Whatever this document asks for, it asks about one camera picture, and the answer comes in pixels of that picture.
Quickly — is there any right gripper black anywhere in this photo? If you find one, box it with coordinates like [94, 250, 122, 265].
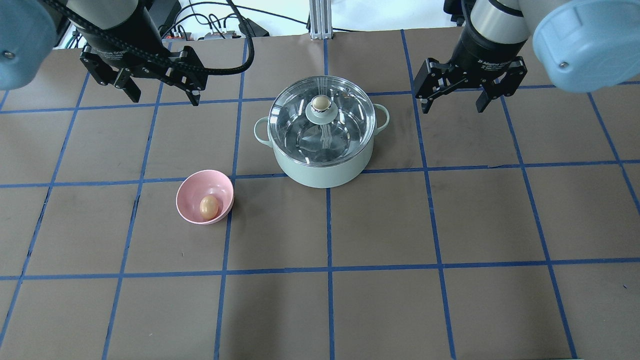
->
[413, 55, 528, 114]

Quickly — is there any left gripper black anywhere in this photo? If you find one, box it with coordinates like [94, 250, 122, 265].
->
[80, 45, 208, 107]

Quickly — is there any brown egg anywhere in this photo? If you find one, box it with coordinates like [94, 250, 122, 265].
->
[199, 194, 220, 222]

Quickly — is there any glass pot lid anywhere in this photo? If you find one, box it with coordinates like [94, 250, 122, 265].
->
[266, 75, 382, 167]

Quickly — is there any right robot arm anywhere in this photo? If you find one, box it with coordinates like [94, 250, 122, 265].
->
[413, 0, 640, 114]

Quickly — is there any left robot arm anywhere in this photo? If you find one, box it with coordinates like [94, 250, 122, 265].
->
[0, 0, 208, 106]

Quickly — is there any pale green cooking pot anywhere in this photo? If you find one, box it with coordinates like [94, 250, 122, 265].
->
[253, 75, 391, 189]

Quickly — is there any pink bowl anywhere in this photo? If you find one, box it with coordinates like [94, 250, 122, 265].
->
[174, 170, 234, 224]

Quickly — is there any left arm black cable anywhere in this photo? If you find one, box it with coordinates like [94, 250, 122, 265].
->
[45, 0, 256, 77]

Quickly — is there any aluminium frame post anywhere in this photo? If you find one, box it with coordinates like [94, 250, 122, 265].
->
[308, 0, 334, 40]

